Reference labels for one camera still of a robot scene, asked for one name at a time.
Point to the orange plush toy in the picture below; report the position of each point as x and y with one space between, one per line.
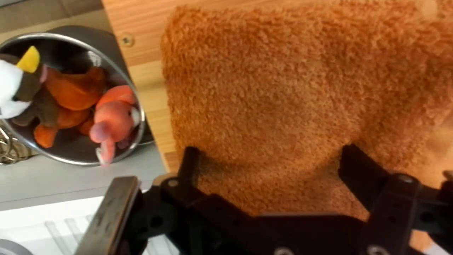
70 93

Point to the salmon pink plush toy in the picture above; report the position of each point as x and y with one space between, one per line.
113 118

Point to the white sink basin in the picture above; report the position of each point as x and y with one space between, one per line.
46 188

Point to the stainless steel pot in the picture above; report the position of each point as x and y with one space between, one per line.
70 150

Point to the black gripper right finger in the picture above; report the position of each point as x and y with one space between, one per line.
372 184

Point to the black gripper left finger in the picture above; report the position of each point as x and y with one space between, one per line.
189 167

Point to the grey metal mount bracket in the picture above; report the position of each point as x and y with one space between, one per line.
106 217

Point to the orange terry towel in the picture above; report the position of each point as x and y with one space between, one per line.
291 93

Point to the brown white penguin plush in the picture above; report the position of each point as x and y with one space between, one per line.
11 89

